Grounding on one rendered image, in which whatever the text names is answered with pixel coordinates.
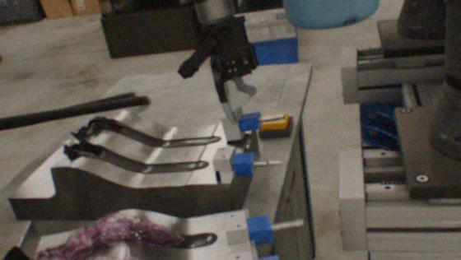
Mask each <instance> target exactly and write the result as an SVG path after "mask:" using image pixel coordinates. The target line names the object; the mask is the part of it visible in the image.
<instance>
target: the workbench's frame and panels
mask: <svg viewBox="0 0 461 260"><path fill-rule="evenodd" d="M312 73H313V72H312V67H311V73H310V77H309V80H308V83H307V87H306V90H305V98H304V101H303V104H302V107H301V110H300V118H299V122H298V124H297V127H296V135H295V138H294V141H293V144H292V148H291V156H290V159H289V161H288V165H287V167H286V176H285V179H284V182H283V185H282V190H281V196H280V199H279V202H278V205H277V210H276V216H275V220H274V222H273V224H277V223H282V222H286V221H298V220H301V219H302V220H303V222H304V225H303V226H299V227H296V228H291V229H286V230H275V231H273V232H272V235H273V242H271V243H268V248H267V254H266V257H269V256H278V257H279V260H312V259H313V258H315V257H316V251H317V247H316V240H315V232H314V220H313V213H312V206H311V192H310V180H309V173H308V166H307V159H306V152H305V133H304V126H303V119H302V116H303V112H304V109H305V101H306V97H307V95H308V91H309V88H310V83H311V77H312Z"/></svg>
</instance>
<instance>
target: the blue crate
mask: <svg viewBox="0 0 461 260"><path fill-rule="evenodd" d="M253 43H254V47H255V51H256V57H257V59H258V65H259V66H260V67H261V66H271V65H281V64H290V63H298V47H297V39H296V37H294V38H281V39H271V40H264V41H259V42H253Z"/></svg>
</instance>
